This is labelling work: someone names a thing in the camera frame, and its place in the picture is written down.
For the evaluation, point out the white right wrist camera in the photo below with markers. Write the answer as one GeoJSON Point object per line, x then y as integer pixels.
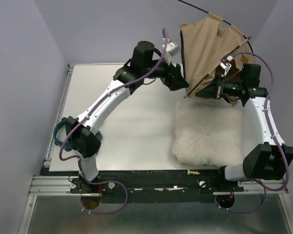
{"type": "Point", "coordinates": [226, 65]}

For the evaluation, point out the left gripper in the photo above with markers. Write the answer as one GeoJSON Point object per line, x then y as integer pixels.
{"type": "Point", "coordinates": [174, 80]}

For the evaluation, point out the cream chess piece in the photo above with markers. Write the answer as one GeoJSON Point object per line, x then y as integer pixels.
{"type": "Point", "coordinates": [190, 172]}

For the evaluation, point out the white fluffy pillow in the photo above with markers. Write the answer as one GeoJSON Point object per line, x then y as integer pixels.
{"type": "Point", "coordinates": [208, 133]}

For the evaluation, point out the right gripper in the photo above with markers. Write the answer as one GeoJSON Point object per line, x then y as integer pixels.
{"type": "Point", "coordinates": [212, 91]}

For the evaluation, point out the aluminium rail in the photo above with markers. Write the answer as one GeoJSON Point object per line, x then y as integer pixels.
{"type": "Point", "coordinates": [49, 186]}

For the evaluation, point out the teal double bowl stand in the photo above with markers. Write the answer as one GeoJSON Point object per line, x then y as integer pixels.
{"type": "Point", "coordinates": [58, 136]}

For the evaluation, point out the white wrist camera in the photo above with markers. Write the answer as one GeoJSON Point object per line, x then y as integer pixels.
{"type": "Point", "coordinates": [226, 65]}
{"type": "Point", "coordinates": [172, 48]}

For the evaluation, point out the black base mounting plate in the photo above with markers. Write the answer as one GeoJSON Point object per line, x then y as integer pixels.
{"type": "Point", "coordinates": [156, 186]}

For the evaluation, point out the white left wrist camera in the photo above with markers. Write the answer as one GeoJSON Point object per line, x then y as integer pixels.
{"type": "Point", "coordinates": [172, 48]}

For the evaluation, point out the beige pet tent fabric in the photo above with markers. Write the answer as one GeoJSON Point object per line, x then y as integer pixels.
{"type": "Point", "coordinates": [212, 25]}

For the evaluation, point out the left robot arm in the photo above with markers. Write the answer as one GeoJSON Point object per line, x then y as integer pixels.
{"type": "Point", "coordinates": [82, 132]}

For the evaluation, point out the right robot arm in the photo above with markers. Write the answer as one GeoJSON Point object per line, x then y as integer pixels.
{"type": "Point", "coordinates": [271, 155]}

